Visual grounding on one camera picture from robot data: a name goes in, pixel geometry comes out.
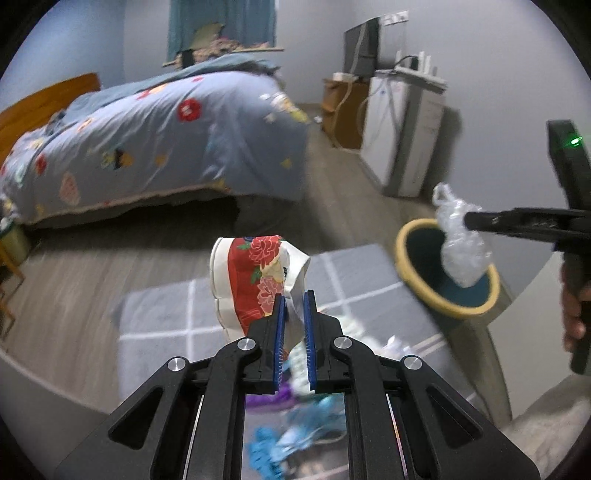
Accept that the purple plastic spray bottle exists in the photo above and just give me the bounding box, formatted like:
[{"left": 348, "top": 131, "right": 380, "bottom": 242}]
[{"left": 245, "top": 360, "right": 301, "bottom": 411}]

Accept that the clear plastic bag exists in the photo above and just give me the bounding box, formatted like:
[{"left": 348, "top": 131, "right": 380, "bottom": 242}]
[{"left": 431, "top": 182, "right": 493, "bottom": 288}]

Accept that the yellow-rimmed dark waste bin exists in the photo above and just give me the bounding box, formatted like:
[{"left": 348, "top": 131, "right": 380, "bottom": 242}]
[{"left": 394, "top": 218, "right": 514, "bottom": 423}]

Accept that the blue face mask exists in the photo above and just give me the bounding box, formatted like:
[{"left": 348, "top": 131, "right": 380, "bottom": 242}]
[{"left": 249, "top": 396, "right": 347, "bottom": 477}]

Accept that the white tissue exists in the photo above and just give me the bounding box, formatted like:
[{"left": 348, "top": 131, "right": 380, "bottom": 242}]
[{"left": 344, "top": 318, "right": 439, "bottom": 365}]

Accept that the blue printed blanket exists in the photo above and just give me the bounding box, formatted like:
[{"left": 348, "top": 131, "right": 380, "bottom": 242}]
[{"left": 0, "top": 54, "right": 311, "bottom": 226}]

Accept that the wooden headboard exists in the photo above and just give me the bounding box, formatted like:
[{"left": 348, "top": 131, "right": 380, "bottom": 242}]
[{"left": 0, "top": 72, "right": 101, "bottom": 139}]

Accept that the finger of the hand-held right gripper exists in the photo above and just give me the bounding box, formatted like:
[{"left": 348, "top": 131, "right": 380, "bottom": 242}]
[{"left": 463, "top": 208, "right": 572, "bottom": 253}]

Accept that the white router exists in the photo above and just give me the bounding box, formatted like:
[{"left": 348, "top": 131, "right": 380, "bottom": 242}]
[{"left": 394, "top": 52, "right": 438, "bottom": 78}]

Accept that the white air purifier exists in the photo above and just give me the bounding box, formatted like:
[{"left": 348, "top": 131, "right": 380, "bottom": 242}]
[{"left": 360, "top": 68, "right": 448, "bottom": 198}]

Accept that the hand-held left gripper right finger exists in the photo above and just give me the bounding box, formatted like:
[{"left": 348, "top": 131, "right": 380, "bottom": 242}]
[{"left": 302, "top": 290, "right": 541, "bottom": 480}]

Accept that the grey rug with white lines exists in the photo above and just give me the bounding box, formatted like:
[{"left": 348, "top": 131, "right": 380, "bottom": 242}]
[{"left": 111, "top": 242, "right": 491, "bottom": 480}]

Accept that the blue curtain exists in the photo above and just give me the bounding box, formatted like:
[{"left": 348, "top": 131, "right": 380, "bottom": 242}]
[{"left": 167, "top": 0, "right": 278, "bottom": 63}]

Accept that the small wooden cabinet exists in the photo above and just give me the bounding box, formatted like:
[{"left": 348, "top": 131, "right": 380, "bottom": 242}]
[{"left": 322, "top": 76, "right": 371, "bottom": 150}]

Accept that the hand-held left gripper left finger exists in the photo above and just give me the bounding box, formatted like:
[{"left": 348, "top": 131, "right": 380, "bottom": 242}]
[{"left": 53, "top": 291, "right": 290, "bottom": 480}]

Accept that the light grey fleece cloth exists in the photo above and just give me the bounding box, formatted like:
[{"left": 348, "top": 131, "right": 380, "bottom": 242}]
[{"left": 501, "top": 381, "right": 588, "bottom": 480}]

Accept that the white cable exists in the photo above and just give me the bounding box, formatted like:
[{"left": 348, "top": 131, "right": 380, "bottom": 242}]
[{"left": 331, "top": 79, "right": 370, "bottom": 149}]

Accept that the person's right hand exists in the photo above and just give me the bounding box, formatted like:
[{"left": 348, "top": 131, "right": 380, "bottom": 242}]
[{"left": 560, "top": 265, "right": 585, "bottom": 353}]

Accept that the red floral paper cup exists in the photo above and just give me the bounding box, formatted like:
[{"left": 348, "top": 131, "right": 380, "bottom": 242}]
[{"left": 210, "top": 235, "right": 312, "bottom": 356}]

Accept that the black monitor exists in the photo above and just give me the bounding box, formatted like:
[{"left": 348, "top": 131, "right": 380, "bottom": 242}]
[{"left": 344, "top": 17, "right": 382, "bottom": 77}]

